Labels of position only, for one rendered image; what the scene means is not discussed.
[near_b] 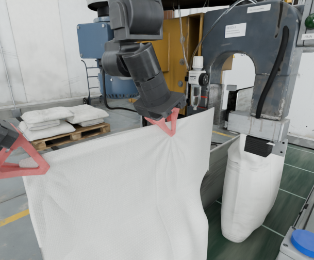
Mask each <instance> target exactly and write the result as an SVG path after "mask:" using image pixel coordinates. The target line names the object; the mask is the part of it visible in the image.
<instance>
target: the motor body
mask: <svg viewBox="0 0 314 260"><path fill-rule="evenodd" d="M93 22H94V23H98V22H106V23H108V24H109V25H110V18H109V16H107V17H98V18H95V19H94V20H93ZM96 62H97V68H99V69H101V67H100V66H99V64H98V62H99V60H98V59H96ZM97 79H98V85H99V90H100V93H101V94H102V96H104V94H103V81H102V72H101V73H98V77H97ZM105 87H106V98H108V99H131V98H135V97H137V96H138V95H139V92H138V90H137V88H136V85H135V83H134V81H133V80H132V79H128V80H120V79H118V77H117V76H110V75H108V74H107V73H106V72H105Z"/></svg>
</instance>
